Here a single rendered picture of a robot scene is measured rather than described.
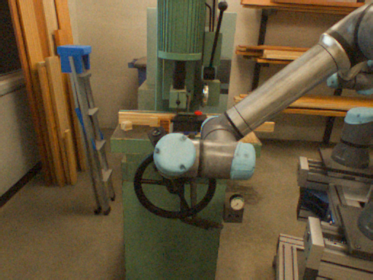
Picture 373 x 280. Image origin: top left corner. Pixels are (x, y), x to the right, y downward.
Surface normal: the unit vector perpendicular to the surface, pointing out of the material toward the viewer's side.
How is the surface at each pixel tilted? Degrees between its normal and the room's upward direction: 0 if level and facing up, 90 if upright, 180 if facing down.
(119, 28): 90
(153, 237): 90
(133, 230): 90
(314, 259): 90
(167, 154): 56
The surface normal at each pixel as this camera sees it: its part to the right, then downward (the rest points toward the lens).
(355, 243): 0.06, -0.92
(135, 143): 0.04, 0.38
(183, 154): 0.07, -0.21
